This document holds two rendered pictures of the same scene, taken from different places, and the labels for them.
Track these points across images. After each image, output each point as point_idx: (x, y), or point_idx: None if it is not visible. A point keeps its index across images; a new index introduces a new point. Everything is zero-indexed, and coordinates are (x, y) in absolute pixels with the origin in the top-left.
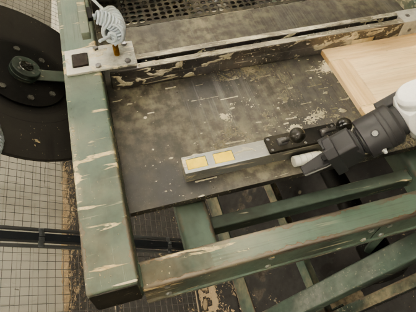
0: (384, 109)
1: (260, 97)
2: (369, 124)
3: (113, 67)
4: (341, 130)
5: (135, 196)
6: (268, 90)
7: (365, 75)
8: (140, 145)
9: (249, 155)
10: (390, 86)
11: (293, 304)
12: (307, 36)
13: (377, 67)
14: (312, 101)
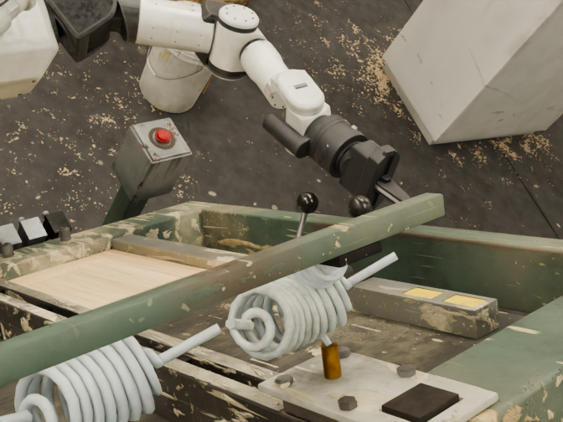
0: (324, 118)
1: (235, 343)
2: (346, 127)
3: (383, 361)
4: (358, 147)
5: None
6: (209, 344)
7: (120, 295)
8: None
9: (394, 283)
10: (134, 281)
11: None
12: (69, 305)
13: (92, 295)
14: (207, 315)
